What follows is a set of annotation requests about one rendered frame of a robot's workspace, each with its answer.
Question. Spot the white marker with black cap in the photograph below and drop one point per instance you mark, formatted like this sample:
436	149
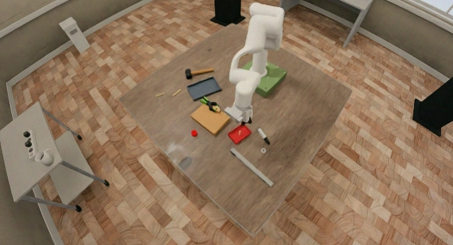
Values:
263	136

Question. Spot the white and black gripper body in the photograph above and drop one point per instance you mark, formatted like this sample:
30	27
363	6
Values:
247	114

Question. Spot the grey flat bar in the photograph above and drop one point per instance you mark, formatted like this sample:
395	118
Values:
251	167

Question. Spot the red shallow tray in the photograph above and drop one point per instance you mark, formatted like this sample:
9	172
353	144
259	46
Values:
234	134

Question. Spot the tan wooden bench board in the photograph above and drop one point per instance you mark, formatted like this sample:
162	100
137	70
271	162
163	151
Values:
212	122

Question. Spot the black rubber mallet with wooden handle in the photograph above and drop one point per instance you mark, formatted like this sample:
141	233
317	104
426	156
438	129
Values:
189	74

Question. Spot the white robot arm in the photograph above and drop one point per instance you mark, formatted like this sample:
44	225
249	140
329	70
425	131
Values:
262	32

